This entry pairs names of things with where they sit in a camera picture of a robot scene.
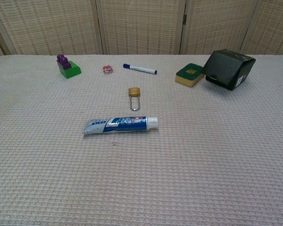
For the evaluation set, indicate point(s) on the white plastic tube cap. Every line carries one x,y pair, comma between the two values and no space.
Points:
153,123

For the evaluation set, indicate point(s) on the blue white toothpaste tube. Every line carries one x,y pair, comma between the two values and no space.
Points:
118,125

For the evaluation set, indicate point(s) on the brass long-shackle padlock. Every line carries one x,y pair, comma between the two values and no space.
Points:
134,91

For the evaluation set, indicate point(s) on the blue white marker pen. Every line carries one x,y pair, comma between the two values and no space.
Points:
139,68

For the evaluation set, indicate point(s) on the red wrapped candy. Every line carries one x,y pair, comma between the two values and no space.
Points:
108,69

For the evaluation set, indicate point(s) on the yellow green sponge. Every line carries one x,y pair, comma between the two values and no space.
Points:
188,76

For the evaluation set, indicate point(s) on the beige woven tablecloth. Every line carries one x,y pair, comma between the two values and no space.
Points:
141,176

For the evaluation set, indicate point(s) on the green toy block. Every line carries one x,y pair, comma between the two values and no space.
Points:
72,69

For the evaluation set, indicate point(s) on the purple toy block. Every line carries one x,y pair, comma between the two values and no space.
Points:
63,61

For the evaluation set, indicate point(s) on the black cardboard box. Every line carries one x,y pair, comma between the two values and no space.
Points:
226,68

